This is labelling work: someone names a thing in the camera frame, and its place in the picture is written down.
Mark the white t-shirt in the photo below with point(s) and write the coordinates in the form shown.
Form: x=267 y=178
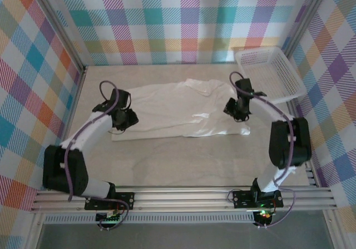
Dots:
x=167 y=107

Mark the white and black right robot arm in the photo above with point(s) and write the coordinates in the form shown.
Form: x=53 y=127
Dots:
x=289 y=138

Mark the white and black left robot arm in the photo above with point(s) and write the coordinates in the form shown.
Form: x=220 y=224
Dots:
x=89 y=132

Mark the white plastic mesh basket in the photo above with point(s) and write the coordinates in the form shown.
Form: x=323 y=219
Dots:
x=278 y=74

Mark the left controller board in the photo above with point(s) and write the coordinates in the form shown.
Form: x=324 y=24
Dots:
x=108 y=218

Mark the controller board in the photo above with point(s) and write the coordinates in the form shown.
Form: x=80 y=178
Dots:
x=264 y=215
x=108 y=218

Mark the right controller board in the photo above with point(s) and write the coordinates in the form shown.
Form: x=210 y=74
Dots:
x=264 y=215

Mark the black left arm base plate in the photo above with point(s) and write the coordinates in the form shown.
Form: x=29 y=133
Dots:
x=125 y=200

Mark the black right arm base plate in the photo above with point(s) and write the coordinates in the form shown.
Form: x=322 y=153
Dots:
x=242 y=199

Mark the aluminium mounting rail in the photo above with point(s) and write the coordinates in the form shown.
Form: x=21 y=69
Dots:
x=180 y=199

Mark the aluminium frame post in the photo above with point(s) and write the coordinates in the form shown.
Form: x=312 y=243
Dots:
x=306 y=18
x=58 y=26

